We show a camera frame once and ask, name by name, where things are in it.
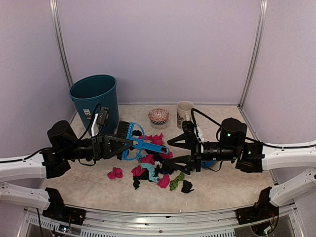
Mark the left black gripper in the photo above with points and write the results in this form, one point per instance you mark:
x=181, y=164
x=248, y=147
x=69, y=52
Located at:
x=102, y=146

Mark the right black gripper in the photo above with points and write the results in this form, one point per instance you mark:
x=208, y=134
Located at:
x=188, y=160

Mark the blue hand brush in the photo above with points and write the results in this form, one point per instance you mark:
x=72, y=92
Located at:
x=125, y=131

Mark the blue plastic dustpan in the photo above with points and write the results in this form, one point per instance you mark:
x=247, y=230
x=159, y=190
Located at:
x=208, y=164

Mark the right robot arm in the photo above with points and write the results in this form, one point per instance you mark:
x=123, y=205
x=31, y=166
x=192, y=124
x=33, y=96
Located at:
x=248, y=155

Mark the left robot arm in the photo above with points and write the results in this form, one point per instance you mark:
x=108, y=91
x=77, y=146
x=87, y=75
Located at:
x=52, y=162

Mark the pile of coloured paper scraps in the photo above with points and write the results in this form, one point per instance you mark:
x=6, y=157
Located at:
x=152, y=164

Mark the isolated pink paper scrap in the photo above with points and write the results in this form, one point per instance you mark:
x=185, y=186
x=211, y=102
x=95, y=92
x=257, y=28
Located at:
x=115, y=173

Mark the isolated black paper scrap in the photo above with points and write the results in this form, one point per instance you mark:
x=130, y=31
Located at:
x=187, y=187

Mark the green paper scrap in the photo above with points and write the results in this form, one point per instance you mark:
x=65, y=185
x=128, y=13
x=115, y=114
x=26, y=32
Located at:
x=175, y=182

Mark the cream ceramic mug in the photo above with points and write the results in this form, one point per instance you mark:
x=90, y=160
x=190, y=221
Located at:
x=183, y=110

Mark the patterned red ceramic bowl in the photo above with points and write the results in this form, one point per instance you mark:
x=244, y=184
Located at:
x=158, y=116

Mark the teal plastic waste bin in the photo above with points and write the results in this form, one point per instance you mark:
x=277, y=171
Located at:
x=93, y=90

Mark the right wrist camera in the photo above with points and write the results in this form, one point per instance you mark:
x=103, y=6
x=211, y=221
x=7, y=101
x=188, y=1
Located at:
x=193, y=132

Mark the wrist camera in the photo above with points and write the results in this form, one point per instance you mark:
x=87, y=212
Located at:
x=100, y=121
x=193, y=132

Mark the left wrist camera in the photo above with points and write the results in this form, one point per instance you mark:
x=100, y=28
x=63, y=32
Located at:
x=100, y=121

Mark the front aluminium rail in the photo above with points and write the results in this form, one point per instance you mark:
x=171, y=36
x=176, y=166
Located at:
x=103, y=223

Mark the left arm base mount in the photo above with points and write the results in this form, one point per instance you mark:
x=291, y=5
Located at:
x=57, y=210

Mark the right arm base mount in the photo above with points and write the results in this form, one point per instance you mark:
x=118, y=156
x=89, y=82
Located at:
x=260, y=210

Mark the right aluminium frame post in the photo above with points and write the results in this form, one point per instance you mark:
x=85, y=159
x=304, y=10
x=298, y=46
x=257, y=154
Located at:
x=255, y=53

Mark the aluminium frame post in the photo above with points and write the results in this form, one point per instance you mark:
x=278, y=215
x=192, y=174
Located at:
x=255, y=53
x=60, y=43

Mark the left aluminium frame post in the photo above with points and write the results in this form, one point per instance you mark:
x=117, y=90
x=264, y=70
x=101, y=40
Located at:
x=60, y=43

